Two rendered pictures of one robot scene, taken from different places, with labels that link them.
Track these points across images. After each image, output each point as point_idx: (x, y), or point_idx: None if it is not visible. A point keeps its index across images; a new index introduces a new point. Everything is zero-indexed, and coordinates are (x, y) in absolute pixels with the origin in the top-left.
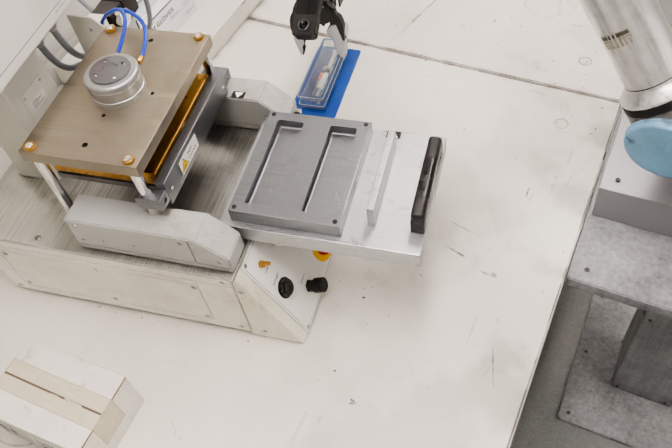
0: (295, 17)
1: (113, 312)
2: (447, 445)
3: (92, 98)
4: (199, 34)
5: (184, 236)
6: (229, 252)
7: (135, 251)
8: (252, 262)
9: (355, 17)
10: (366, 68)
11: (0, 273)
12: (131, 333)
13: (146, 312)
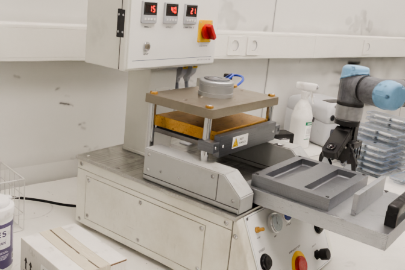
0: (326, 142)
1: (128, 254)
2: None
3: (199, 90)
4: (272, 93)
5: (218, 171)
6: (242, 196)
7: (177, 185)
8: (252, 222)
9: None
10: None
11: (68, 214)
12: (134, 267)
13: (151, 262)
